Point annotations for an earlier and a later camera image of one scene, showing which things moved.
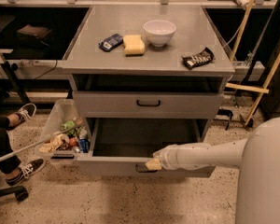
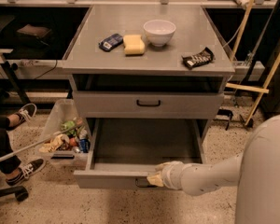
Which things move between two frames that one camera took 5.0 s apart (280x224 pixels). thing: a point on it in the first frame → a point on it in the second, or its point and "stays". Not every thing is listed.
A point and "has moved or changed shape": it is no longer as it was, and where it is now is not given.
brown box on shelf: x=39 y=32 stays
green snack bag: x=66 y=125 stays
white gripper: x=170 y=158 → x=170 y=175
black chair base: x=21 y=192 stays
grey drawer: x=122 y=147 has moved or changed shape
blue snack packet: x=110 y=42 stays
